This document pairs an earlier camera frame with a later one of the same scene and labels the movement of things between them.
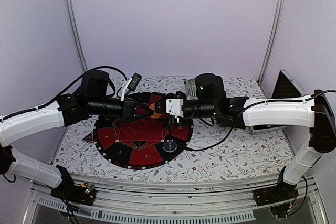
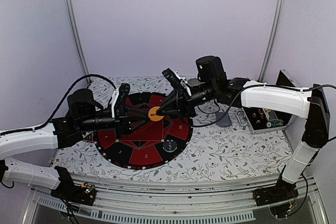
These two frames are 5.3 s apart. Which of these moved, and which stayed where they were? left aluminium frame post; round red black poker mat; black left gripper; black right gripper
Moved: black left gripper; black right gripper
Stayed: left aluminium frame post; round red black poker mat
